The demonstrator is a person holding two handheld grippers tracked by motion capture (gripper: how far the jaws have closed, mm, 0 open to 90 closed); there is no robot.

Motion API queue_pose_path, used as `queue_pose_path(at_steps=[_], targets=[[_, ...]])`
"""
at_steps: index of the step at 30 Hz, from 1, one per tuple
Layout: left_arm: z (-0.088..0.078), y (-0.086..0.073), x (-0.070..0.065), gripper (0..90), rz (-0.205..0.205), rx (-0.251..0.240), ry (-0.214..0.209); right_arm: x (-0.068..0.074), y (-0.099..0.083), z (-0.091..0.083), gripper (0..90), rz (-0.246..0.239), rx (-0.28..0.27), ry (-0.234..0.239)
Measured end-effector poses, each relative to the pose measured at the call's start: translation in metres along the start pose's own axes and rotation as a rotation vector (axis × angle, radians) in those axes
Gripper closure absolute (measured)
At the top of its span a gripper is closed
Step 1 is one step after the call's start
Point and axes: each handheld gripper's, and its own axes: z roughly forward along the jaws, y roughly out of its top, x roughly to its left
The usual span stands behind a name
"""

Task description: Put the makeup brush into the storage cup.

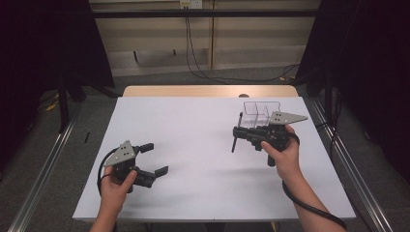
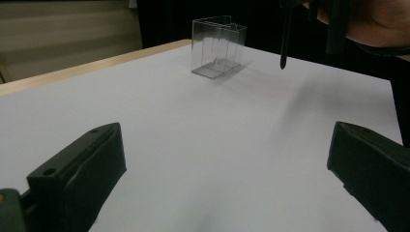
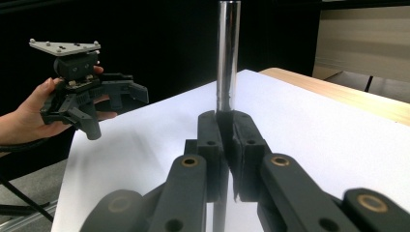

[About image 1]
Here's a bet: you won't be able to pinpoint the wooden wall strip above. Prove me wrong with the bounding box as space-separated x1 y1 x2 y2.
209 0 216 71

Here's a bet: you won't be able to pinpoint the white power outlet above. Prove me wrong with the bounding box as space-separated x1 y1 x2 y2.
179 0 204 10

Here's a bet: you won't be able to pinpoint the black horizontal bar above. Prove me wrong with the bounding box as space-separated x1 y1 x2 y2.
91 9 321 19

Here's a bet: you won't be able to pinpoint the person's left hand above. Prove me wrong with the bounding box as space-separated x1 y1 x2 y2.
100 169 138 216

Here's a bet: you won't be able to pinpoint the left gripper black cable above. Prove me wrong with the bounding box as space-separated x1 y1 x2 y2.
97 147 119 197

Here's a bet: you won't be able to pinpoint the yellow floor tape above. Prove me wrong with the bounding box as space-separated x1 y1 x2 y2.
45 92 61 112

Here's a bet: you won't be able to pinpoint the black curtain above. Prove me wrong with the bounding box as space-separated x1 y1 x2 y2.
0 0 116 177
295 0 410 186

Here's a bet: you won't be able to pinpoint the white table board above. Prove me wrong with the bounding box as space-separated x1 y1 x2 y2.
72 96 358 223

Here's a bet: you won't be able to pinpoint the black floor cables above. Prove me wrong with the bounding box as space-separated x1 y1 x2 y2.
316 92 343 160

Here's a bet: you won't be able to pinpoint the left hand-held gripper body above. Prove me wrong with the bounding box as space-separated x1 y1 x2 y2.
103 139 157 194

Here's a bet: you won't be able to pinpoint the wooden table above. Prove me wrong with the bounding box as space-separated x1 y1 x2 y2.
122 84 300 99

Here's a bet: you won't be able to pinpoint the black stand leg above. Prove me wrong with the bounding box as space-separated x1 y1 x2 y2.
57 78 71 133

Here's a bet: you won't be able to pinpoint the metal floor rail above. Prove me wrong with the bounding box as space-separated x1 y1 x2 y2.
7 101 82 232
309 97 395 232

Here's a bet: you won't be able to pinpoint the black wall cable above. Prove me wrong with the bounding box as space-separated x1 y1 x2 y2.
184 15 302 83

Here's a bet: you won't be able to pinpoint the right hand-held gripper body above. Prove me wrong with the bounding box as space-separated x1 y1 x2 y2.
252 110 309 167

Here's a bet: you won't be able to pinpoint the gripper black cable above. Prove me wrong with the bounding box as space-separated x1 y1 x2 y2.
97 147 119 197
280 130 348 231

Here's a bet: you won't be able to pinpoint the person's right hand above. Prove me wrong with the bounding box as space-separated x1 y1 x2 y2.
259 124 303 182

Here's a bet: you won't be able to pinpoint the clear acrylic organizer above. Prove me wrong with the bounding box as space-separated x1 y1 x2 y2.
240 101 282 130

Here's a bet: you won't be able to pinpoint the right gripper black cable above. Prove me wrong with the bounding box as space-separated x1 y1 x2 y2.
280 130 348 231

